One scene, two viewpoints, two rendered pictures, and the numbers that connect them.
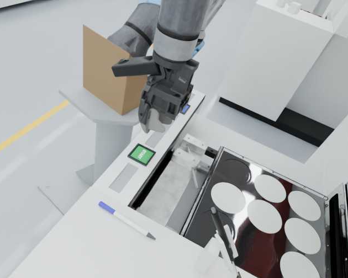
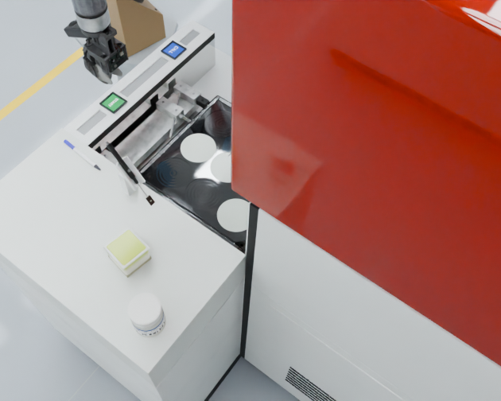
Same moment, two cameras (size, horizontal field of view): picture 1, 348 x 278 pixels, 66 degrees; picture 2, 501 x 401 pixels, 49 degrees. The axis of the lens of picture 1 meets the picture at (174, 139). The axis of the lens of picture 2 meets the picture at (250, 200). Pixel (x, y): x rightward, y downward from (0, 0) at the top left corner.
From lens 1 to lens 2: 102 cm
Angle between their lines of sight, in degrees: 21
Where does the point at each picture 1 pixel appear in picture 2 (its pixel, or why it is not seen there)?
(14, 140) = (52, 79)
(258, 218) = (219, 168)
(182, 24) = (83, 9)
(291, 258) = (234, 204)
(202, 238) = (155, 178)
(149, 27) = not seen: outside the picture
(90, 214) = (57, 149)
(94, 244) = (55, 168)
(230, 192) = (203, 143)
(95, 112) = not seen: hidden behind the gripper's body
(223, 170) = (206, 121)
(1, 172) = (38, 118)
